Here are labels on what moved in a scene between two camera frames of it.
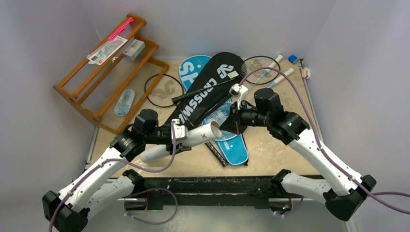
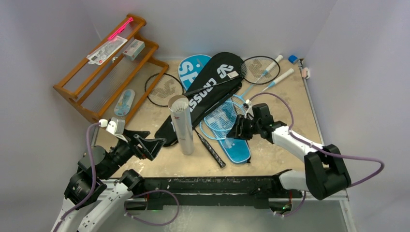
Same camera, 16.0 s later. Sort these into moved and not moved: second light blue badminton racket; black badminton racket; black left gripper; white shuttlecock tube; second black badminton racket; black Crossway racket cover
Moved: black left gripper; white shuttlecock tube
Not moved: second light blue badminton racket; black badminton racket; second black badminton racket; black Crossway racket cover
